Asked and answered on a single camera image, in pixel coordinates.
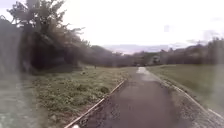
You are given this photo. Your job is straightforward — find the grass verge with leaves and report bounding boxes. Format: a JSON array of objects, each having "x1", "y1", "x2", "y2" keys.
[{"x1": 0, "y1": 65, "x2": 138, "y2": 128}]

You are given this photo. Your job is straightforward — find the pale path edging strip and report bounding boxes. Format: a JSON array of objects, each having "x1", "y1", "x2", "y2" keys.
[
  {"x1": 63, "y1": 79, "x2": 126, "y2": 128},
  {"x1": 169, "y1": 83, "x2": 224, "y2": 121}
]

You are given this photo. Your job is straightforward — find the grey gravel path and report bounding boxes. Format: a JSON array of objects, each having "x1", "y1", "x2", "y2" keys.
[{"x1": 78, "y1": 66, "x2": 224, "y2": 128}]

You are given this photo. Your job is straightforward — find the tall dark trees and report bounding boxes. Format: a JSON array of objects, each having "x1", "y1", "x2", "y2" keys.
[{"x1": 0, "y1": 0, "x2": 91, "y2": 74}]

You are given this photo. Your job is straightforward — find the distant row of trees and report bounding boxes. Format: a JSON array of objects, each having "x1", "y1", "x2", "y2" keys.
[{"x1": 79, "y1": 37, "x2": 224, "y2": 68}]

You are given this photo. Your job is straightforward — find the open grass field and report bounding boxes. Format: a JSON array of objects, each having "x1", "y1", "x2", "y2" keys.
[{"x1": 146, "y1": 63, "x2": 224, "y2": 116}]

